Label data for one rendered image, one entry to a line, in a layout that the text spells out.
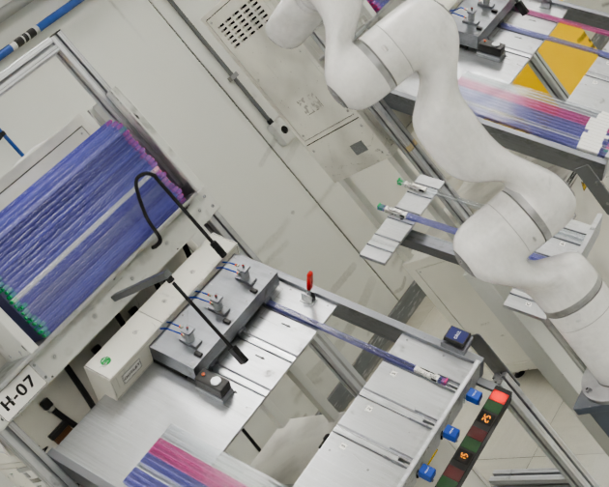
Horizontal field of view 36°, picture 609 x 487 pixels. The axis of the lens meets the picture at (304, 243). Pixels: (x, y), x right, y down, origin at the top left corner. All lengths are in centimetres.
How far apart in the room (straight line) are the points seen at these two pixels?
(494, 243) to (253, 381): 76
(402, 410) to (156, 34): 263
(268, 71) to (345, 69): 162
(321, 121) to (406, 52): 160
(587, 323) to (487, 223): 26
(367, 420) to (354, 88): 85
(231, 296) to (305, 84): 100
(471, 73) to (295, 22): 119
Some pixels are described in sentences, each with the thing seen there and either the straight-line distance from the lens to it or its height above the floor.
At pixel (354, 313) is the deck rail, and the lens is 226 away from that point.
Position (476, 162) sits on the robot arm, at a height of 122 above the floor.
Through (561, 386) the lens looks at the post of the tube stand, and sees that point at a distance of 251.
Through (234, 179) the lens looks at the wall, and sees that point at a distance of 423.
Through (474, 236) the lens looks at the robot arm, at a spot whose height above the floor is 111.
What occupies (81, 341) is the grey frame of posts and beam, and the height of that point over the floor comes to 133.
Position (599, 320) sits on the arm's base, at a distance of 173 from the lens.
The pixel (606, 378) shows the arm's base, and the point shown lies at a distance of 180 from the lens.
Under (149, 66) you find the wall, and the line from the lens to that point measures 422.
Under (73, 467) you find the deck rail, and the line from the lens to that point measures 212.
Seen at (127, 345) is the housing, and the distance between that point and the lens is 219.
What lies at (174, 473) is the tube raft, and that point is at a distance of 205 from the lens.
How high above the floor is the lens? 165
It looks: 13 degrees down
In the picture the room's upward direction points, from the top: 40 degrees counter-clockwise
